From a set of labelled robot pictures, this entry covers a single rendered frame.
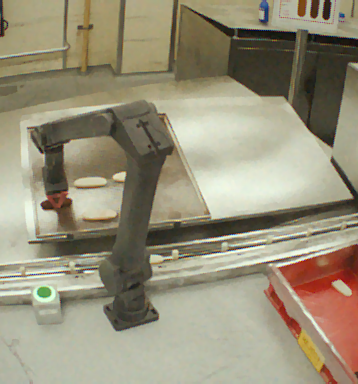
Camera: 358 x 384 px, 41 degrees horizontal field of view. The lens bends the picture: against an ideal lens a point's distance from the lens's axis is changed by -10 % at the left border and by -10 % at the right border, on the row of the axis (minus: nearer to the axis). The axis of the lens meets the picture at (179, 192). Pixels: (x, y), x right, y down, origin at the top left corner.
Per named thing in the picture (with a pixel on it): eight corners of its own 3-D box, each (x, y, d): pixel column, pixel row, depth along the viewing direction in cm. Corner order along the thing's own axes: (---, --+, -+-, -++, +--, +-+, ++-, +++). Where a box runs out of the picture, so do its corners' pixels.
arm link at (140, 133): (138, 144, 86) (186, 130, 92) (99, 104, 94) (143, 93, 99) (115, 301, 116) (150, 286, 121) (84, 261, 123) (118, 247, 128)
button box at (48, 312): (37, 334, 118) (30, 305, 112) (33, 312, 124) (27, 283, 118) (67, 331, 120) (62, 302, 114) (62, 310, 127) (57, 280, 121)
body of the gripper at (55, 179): (63, 168, 144) (62, 148, 139) (69, 192, 137) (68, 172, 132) (41, 171, 142) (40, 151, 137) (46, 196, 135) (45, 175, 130)
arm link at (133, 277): (125, 307, 117) (144, 299, 120) (124, 276, 111) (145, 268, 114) (104, 284, 123) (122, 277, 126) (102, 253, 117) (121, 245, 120)
